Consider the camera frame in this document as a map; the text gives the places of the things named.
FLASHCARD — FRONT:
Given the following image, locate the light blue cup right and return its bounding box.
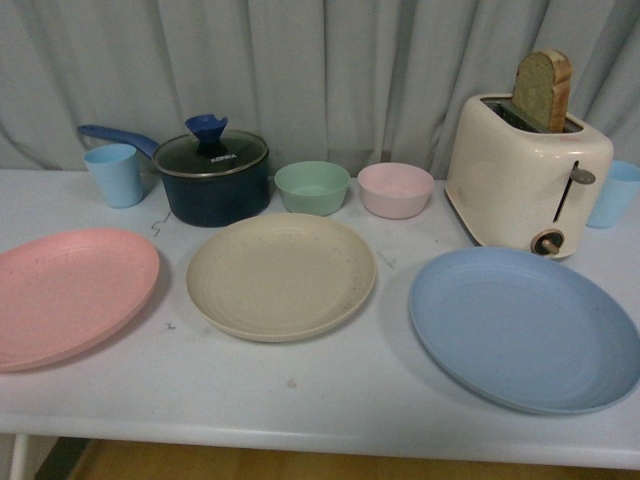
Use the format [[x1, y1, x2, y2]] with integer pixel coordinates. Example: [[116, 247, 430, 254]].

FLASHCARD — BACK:
[[587, 160, 639, 229]]

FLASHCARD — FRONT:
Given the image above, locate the light blue cup left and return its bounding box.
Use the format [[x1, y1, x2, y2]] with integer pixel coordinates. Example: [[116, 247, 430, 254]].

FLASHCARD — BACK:
[[84, 144, 144, 208]]

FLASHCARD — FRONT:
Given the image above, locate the cream toaster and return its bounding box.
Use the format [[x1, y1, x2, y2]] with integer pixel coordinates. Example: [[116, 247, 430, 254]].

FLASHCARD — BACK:
[[445, 94, 614, 259]]

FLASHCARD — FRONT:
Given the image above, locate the blue plate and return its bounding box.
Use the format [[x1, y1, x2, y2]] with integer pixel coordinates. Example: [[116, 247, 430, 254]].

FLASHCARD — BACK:
[[409, 247, 639, 414]]

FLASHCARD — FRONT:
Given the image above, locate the pink bowl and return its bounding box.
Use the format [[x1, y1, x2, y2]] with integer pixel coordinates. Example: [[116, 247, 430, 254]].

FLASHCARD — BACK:
[[357, 162, 435, 220]]

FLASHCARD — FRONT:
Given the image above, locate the bread slice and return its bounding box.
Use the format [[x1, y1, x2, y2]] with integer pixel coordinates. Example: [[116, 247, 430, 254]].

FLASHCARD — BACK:
[[511, 49, 573, 133]]

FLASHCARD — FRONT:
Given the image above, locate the glass pot lid blue knob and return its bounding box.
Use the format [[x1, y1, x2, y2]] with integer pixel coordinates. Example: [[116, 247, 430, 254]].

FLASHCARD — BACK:
[[152, 114, 269, 178]]

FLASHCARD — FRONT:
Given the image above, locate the beige plate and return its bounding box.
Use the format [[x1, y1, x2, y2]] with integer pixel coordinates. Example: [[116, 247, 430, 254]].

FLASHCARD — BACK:
[[186, 213, 377, 343]]

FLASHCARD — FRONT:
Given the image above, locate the grey curtain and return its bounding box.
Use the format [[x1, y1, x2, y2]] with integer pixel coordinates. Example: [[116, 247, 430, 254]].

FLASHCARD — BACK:
[[1, 1, 639, 177]]

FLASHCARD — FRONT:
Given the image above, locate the light blue cup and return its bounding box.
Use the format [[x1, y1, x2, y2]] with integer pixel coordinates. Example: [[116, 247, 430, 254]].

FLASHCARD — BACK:
[[587, 160, 639, 229], [84, 144, 144, 208]]

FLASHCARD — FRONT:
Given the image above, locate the pink plate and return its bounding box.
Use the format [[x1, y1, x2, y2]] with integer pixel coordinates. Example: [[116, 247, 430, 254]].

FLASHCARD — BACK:
[[1, 228, 160, 372]]

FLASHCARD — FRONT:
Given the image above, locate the dark blue saucepan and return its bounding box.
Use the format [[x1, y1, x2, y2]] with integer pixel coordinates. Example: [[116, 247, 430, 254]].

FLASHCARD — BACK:
[[78, 125, 270, 227]]

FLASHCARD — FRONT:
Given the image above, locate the green bowl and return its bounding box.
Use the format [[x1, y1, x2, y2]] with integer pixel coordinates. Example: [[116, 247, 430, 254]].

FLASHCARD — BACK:
[[274, 161, 350, 216]]

